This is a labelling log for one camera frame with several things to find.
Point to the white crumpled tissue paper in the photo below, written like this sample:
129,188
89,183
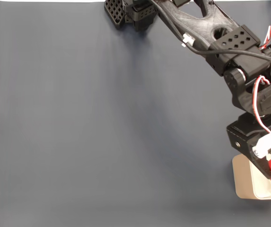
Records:
263,186

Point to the beige metal box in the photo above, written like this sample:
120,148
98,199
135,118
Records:
241,179

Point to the grey blue table mat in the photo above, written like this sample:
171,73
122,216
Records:
102,130

